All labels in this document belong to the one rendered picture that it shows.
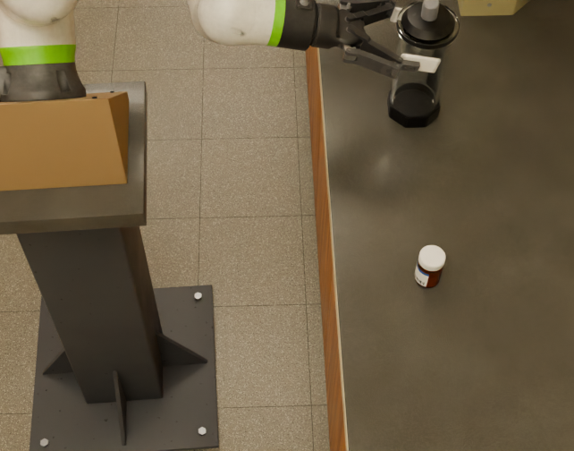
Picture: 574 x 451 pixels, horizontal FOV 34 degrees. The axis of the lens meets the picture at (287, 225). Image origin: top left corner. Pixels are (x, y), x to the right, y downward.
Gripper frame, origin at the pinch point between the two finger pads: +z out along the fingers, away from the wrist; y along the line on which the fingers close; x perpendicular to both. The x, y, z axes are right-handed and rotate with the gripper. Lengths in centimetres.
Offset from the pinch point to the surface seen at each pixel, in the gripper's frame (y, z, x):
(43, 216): -23, -62, 33
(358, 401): -60, -11, 21
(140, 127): -3, -46, 29
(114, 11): 131, -51, 127
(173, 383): -13, -28, 120
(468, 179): -17.3, 12.3, 15.6
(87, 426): -24, -49, 125
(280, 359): -6, 1, 115
